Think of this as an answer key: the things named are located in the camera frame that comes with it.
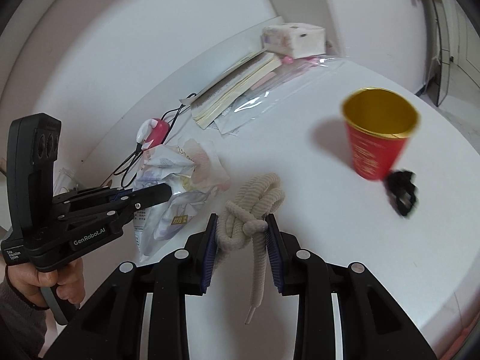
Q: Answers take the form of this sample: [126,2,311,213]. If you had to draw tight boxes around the white plastic bag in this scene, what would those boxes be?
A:
[133,138,230,263]

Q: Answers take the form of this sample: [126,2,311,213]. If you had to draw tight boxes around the white knotted rope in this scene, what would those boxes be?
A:
[214,172,287,326]

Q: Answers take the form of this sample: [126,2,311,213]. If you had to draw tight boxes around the grey sleeved left forearm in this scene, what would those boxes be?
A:
[1,279,47,359]

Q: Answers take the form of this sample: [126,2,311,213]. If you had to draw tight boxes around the person's left hand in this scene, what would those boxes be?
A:
[7,258,86,307]

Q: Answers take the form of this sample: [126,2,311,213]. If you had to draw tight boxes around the clear acrylic organizer box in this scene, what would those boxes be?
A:
[53,167,81,196]

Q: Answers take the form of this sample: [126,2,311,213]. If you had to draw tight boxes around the pink white charger device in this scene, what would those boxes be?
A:
[136,118,170,153]

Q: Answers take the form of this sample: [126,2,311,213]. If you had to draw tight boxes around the black hair scrunchie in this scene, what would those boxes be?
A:
[384,170,417,218]

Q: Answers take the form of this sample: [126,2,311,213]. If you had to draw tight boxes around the red paper cup gold inside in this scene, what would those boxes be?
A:
[341,88,420,180]

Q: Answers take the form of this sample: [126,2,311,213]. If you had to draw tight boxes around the clear plastic document sleeve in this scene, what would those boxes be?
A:
[208,55,346,135]

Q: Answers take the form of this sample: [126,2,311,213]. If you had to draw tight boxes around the tissue pack floral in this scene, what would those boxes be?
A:
[261,23,326,59]

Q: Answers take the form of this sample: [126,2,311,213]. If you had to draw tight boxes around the black framed standing mirror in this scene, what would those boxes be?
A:
[418,0,455,108]

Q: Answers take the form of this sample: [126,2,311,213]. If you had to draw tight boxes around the white door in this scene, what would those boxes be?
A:
[451,0,480,86]

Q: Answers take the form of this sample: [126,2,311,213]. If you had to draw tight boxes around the black power cable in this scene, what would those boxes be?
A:
[98,92,198,189]

